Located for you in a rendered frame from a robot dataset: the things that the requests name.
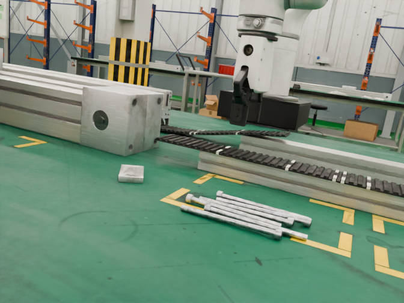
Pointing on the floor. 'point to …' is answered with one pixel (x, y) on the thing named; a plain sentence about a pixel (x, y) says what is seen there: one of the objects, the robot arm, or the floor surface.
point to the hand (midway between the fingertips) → (245, 116)
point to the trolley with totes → (226, 72)
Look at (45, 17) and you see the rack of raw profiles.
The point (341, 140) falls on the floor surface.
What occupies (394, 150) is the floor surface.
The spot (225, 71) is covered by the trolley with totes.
